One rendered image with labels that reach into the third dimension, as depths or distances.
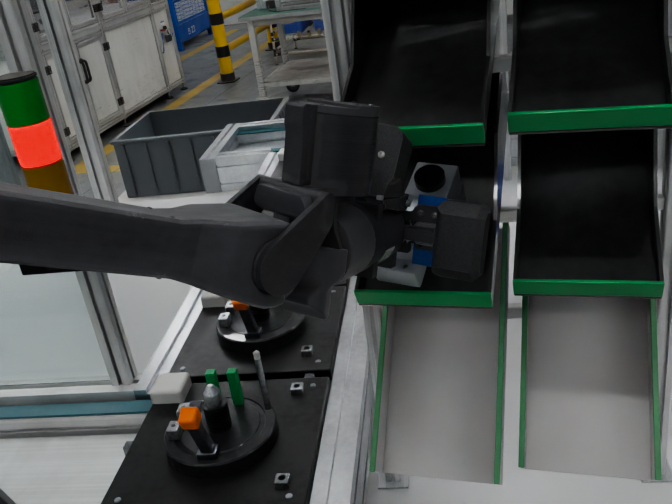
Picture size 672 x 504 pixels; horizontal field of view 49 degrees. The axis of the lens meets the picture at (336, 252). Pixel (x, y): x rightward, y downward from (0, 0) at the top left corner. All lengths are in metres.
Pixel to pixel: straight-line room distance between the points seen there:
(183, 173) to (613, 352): 2.21
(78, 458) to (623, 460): 0.69
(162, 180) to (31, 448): 1.86
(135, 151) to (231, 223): 2.45
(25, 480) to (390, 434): 0.51
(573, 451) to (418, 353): 0.19
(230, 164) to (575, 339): 1.38
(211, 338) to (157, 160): 1.77
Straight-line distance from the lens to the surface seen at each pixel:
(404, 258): 0.66
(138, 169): 2.90
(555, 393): 0.83
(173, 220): 0.42
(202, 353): 1.12
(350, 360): 1.06
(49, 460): 1.11
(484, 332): 0.82
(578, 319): 0.84
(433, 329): 0.83
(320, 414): 0.95
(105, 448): 1.09
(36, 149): 0.94
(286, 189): 0.49
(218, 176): 2.06
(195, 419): 0.82
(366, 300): 0.71
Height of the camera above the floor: 1.55
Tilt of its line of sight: 26 degrees down
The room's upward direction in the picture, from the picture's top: 8 degrees counter-clockwise
